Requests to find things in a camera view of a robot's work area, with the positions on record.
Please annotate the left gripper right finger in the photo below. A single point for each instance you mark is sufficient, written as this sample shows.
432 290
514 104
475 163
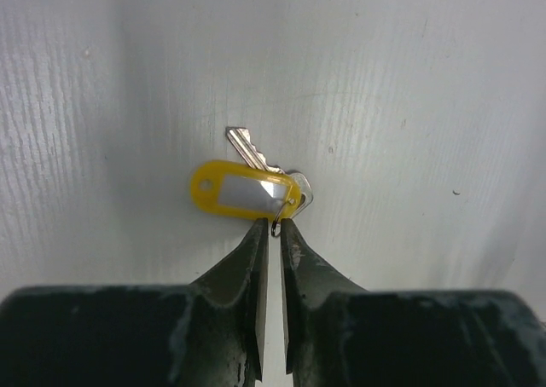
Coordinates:
338 334

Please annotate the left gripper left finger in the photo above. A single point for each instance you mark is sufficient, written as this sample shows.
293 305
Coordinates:
209 332

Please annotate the yellow tag key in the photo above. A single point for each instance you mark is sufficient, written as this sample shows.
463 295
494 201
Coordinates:
251 189

